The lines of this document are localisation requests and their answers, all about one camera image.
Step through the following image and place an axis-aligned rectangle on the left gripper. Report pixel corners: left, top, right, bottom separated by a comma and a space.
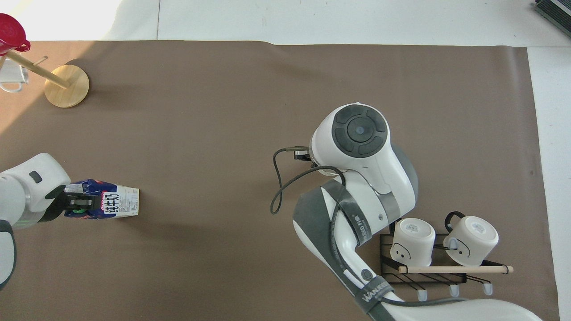
39, 185, 69, 222

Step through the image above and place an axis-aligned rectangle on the blue and white milk carton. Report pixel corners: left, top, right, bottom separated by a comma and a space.
64, 179, 140, 220

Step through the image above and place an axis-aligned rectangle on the wooden cup tree stand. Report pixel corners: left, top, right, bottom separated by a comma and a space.
6, 49, 90, 109

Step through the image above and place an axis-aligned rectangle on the red plastic cup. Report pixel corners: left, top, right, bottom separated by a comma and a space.
0, 13, 31, 56

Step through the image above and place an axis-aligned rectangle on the white cup with smiley face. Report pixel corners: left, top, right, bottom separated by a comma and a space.
390, 218, 436, 267

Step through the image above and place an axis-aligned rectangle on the clear glass mug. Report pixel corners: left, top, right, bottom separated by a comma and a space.
0, 53, 30, 94

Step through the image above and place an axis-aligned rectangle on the black cable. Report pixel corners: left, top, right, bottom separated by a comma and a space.
270, 146, 347, 215

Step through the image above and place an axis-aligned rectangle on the black wire cup rack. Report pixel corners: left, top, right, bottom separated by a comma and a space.
379, 233, 514, 301

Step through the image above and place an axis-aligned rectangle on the white cup with black handle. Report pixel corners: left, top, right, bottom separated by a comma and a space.
443, 211, 499, 268

